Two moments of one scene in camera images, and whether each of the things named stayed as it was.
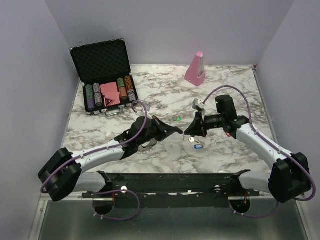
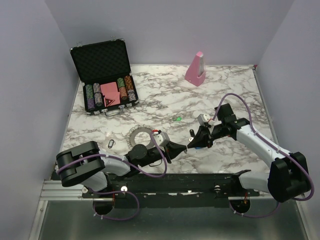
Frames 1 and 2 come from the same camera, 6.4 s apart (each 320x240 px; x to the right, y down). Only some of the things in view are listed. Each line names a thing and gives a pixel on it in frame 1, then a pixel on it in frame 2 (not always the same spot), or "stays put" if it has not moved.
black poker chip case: (104, 69) stays put
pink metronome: (196, 73) stays put
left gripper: (164, 131) -> (174, 149)
